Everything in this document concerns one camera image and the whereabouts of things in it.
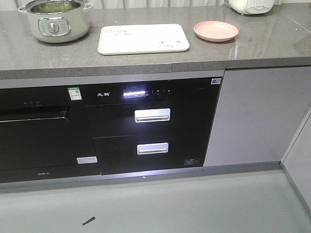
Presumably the cream bear serving tray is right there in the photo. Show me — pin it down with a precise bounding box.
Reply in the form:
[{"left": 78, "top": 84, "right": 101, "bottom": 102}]
[{"left": 98, "top": 24, "right": 190, "bottom": 55}]

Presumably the pink round plate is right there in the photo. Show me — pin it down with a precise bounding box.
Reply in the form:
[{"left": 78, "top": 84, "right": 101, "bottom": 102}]
[{"left": 193, "top": 21, "right": 239, "bottom": 42}]

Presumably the green lettuce leaf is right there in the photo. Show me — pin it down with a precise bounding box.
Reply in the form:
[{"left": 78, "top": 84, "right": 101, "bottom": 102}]
[{"left": 31, "top": 0, "right": 81, "bottom": 14}]

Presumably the black two-drawer disinfection cabinet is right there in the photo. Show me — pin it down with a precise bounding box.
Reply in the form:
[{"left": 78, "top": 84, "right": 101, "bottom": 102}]
[{"left": 81, "top": 77, "right": 222, "bottom": 175}]

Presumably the green energy label sticker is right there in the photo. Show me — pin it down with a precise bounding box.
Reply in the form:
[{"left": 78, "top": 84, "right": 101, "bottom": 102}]
[{"left": 68, "top": 87, "right": 82, "bottom": 101}]

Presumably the white front cabinet door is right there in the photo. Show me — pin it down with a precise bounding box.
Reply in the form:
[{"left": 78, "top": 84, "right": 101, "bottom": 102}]
[{"left": 205, "top": 67, "right": 311, "bottom": 166}]

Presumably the black floor tape strip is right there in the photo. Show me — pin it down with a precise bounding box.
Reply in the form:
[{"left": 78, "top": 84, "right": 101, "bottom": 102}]
[{"left": 82, "top": 216, "right": 96, "bottom": 226}]

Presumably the white electric cooking pot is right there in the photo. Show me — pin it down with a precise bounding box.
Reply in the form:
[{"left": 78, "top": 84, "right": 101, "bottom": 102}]
[{"left": 18, "top": 0, "right": 93, "bottom": 43}]

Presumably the white rice cooker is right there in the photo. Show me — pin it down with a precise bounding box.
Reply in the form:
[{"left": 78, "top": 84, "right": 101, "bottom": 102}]
[{"left": 224, "top": 0, "right": 275, "bottom": 15}]

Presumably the white right side cabinet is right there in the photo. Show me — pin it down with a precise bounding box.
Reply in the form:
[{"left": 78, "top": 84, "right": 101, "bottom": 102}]
[{"left": 281, "top": 107, "right": 311, "bottom": 213}]

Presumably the upper silver drawer handle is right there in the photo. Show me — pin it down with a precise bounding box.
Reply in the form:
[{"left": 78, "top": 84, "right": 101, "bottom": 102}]
[{"left": 134, "top": 108, "right": 171, "bottom": 123}]

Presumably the silver drawer handle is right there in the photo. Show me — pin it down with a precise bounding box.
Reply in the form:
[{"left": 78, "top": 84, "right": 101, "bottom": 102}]
[
  {"left": 137, "top": 142, "right": 169, "bottom": 155},
  {"left": 134, "top": 108, "right": 171, "bottom": 123}
]

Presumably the lower silver drawer handle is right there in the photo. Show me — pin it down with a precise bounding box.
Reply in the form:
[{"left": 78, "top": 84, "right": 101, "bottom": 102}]
[{"left": 137, "top": 142, "right": 169, "bottom": 155}]

